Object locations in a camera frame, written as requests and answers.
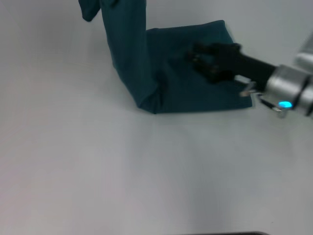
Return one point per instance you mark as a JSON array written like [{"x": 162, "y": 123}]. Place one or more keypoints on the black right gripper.
[{"x": 239, "y": 63}]

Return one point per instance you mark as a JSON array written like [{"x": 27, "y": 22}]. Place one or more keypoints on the teal t-shirt with cream print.
[{"x": 137, "y": 61}]

